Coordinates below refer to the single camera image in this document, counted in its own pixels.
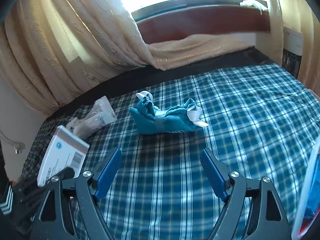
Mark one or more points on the blue plaid bed sheet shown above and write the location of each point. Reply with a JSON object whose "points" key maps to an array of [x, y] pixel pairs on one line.
{"points": [[263, 124]]}

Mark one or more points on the beige curtain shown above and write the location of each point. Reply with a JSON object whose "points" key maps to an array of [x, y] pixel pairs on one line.
{"points": [[52, 51], [295, 18]]}

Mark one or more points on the beige right curtain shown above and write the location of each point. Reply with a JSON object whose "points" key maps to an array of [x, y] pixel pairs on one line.
{"points": [[295, 18]]}

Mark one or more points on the white tower fan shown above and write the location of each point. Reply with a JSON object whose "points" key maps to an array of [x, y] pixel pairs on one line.
{"points": [[292, 50]]}

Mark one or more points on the white plastic bag pack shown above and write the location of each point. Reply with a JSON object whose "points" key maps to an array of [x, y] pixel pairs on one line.
{"points": [[100, 115]]}

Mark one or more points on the dark window frame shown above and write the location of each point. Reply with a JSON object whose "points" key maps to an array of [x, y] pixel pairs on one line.
{"points": [[187, 5]]}

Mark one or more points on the red white snack packet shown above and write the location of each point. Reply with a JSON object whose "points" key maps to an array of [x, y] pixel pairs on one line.
{"points": [[311, 212]]}

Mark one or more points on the white wall plug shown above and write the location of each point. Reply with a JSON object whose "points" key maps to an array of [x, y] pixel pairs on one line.
{"points": [[17, 146]]}

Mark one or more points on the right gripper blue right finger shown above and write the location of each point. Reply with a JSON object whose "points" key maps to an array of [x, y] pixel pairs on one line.
{"points": [[217, 173]]}

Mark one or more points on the clear round plastic basin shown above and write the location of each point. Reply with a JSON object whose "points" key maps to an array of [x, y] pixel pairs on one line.
{"points": [[305, 190]]}

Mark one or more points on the teal cloth with white ribbon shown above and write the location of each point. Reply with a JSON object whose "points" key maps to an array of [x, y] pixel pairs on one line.
{"points": [[149, 119]]}

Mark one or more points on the beige left curtain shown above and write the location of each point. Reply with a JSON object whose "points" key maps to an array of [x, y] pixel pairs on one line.
{"points": [[52, 51]]}

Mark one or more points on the brown wooden windowsill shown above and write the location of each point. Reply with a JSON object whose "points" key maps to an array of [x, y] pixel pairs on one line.
{"points": [[212, 20]]}

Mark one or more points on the white cloth on sill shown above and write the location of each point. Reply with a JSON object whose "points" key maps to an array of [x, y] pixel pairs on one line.
{"points": [[255, 4]]}

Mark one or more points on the white medicine box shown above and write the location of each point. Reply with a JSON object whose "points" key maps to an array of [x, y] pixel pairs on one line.
{"points": [[65, 150]]}

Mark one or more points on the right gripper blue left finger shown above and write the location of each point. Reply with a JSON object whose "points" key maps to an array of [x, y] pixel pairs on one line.
{"points": [[104, 173]]}

